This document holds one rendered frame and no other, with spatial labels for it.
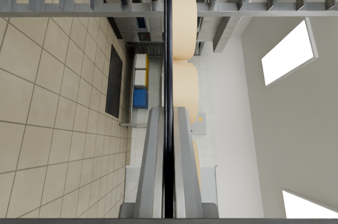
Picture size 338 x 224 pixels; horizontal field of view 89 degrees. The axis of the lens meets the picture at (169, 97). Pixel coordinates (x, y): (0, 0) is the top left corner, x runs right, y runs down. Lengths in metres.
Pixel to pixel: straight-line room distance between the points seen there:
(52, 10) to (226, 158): 4.18
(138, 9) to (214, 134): 3.94
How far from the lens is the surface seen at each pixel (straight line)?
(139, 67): 4.00
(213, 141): 4.33
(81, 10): 0.66
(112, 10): 0.62
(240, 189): 4.59
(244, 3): 0.65
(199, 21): 3.06
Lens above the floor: 1.00
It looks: level
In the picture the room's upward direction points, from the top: 90 degrees clockwise
